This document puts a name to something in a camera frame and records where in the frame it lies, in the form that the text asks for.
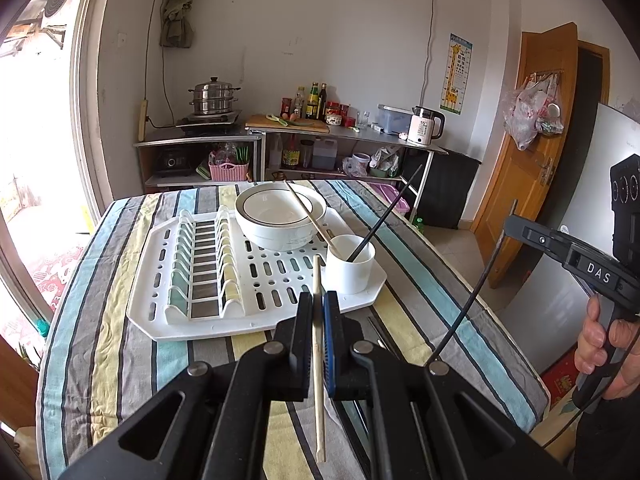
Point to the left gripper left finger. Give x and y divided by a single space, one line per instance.
293 367

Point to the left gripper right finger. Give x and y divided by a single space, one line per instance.
344 377

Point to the wooden chopstick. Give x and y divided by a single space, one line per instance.
317 361
312 220

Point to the metal kitchen shelf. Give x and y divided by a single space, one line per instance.
169 158

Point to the white utensil holder cup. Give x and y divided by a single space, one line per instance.
342 275

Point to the white dish drying rack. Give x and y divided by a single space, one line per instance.
199 277

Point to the wooden door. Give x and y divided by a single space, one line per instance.
522 179

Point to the white ceramic bowl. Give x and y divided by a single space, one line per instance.
276 215

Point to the green bottle on floor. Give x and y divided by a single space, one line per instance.
418 223

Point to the pink lidded storage box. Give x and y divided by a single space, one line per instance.
389 194

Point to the plastic bags on door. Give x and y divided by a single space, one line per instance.
534 109

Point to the pink plastic basket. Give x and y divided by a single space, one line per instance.
228 172

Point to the striped tablecloth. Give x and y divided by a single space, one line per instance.
98 368

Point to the wooden cutting board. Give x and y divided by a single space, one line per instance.
269 121

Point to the induction cooktop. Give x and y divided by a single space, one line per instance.
198 125

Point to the dark sauce bottle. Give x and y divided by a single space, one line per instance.
322 97

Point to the green label sauce bottle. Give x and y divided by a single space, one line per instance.
312 101

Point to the white electric kettle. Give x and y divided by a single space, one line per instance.
426 126

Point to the clear plastic container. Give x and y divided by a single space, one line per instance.
393 120

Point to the stainless steel steamer pot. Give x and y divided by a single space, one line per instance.
213 97

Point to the white power strip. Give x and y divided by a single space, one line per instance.
143 116

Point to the giraffe height chart poster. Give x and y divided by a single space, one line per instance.
456 74

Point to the hanging green cloth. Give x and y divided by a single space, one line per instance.
176 30

